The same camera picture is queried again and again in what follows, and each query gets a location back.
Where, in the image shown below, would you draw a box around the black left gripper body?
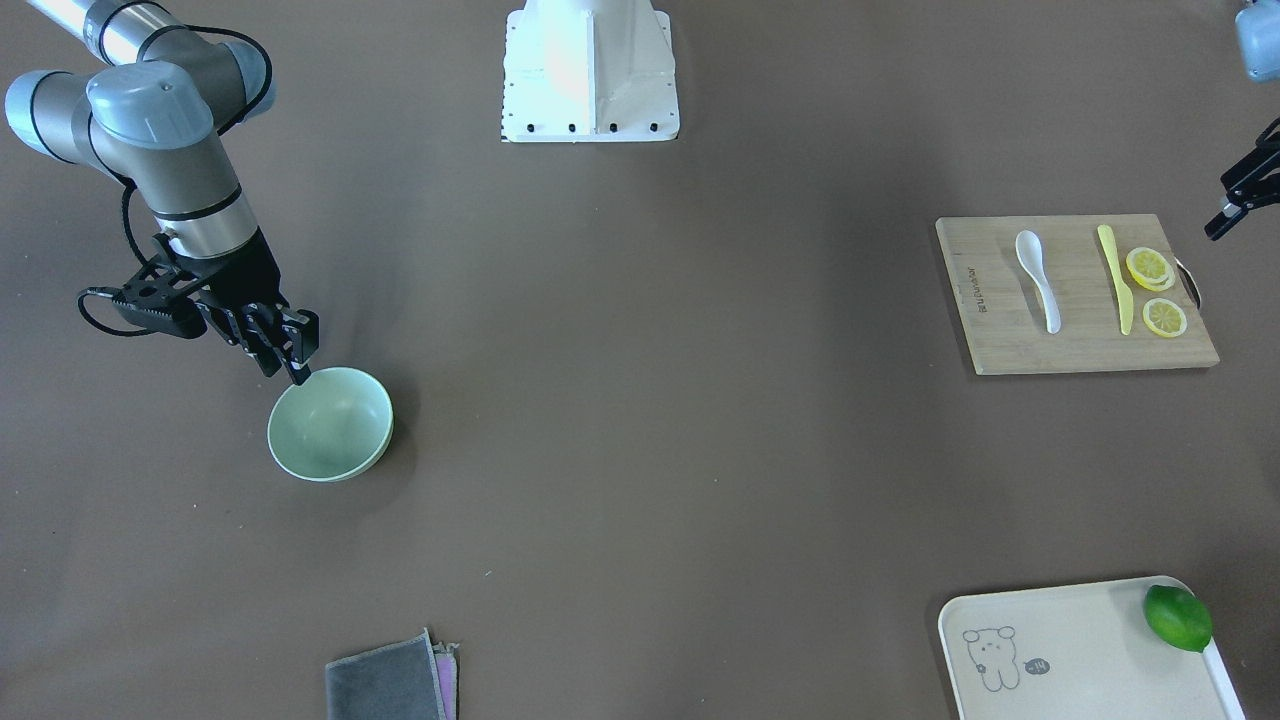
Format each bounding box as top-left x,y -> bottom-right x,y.
1221,118 -> 1279,213

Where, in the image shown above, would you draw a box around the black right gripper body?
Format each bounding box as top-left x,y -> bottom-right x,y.
196,231 -> 303,361

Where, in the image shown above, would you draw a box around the light green bowl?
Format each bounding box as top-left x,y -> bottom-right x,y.
266,366 -> 394,483

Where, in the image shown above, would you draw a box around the white ceramic spoon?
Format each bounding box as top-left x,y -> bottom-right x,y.
1015,229 -> 1062,334

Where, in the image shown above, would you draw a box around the grey silver right robot arm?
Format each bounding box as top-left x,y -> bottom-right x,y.
5,1 -> 319,386

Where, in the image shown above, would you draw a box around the grey silver left robot arm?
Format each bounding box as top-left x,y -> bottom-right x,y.
1204,1 -> 1279,241

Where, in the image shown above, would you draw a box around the stacked lemon slices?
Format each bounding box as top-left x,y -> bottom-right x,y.
1125,246 -> 1176,292

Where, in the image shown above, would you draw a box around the single lemon slice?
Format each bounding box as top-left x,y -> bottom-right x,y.
1142,297 -> 1189,340

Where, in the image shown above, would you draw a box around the yellow plastic knife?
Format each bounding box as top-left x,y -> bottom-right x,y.
1096,224 -> 1134,336

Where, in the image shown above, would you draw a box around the bamboo cutting board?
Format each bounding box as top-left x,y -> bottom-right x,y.
934,214 -> 1220,375

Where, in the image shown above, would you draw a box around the grey folded cloth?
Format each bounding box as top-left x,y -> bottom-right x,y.
325,628 -> 460,719

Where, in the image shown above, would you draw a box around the green lime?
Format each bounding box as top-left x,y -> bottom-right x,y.
1142,585 -> 1213,653

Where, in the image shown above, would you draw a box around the cream tray with bear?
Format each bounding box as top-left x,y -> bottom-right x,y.
937,575 -> 1244,719

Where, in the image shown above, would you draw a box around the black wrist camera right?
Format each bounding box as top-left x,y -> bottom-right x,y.
76,258 -> 207,340

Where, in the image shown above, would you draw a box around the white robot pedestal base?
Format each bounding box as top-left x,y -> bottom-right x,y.
500,1 -> 681,143

